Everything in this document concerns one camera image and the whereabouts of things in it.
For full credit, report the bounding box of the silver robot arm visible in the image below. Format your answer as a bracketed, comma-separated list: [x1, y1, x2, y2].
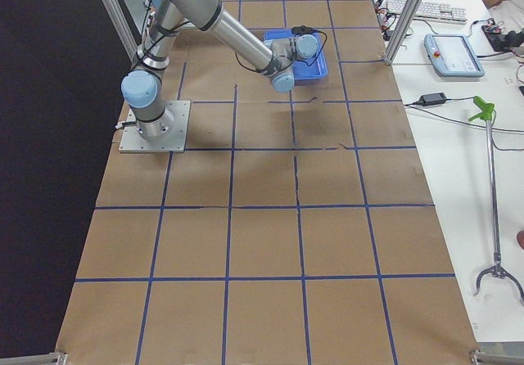
[121, 0, 318, 142]

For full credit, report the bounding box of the blue plastic tray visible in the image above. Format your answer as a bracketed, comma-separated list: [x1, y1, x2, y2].
[264, 25, 328, 92]

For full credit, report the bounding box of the black power adapter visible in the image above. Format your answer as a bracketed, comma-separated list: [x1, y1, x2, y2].
[418, 92, 448, 106]

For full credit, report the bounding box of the robot teach pendant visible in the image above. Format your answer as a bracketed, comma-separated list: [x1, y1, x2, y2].
[423, 34, 485, 78]

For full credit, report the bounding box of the white computer keyboard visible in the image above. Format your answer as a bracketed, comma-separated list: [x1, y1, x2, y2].
[386, 0, 468, 25]

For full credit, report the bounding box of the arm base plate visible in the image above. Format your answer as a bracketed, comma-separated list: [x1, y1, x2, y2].
[119, 101, 191, 153]

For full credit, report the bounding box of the green handled reacher grabber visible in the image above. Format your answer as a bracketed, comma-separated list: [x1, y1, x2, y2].
[468, 96, 523, 303]

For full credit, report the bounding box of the aluminium frame post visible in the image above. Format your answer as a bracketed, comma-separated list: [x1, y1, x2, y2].
[384, 0, 422, 65]
[102, 0, 137, 60]

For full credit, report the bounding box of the aluminium frame post left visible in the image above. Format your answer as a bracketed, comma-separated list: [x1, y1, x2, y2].
[102, 0, 137, 60]

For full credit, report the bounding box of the metal corner bracket left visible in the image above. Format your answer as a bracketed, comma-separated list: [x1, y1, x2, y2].
[0, 352, 68, 365]

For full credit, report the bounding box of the metal corner bracket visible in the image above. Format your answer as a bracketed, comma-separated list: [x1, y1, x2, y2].
[470, 350, 524, 365]
[0, 352, 68, 365]

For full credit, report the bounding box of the metal corner bracket right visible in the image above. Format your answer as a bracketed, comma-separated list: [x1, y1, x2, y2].
[470, 350, 524, 365]

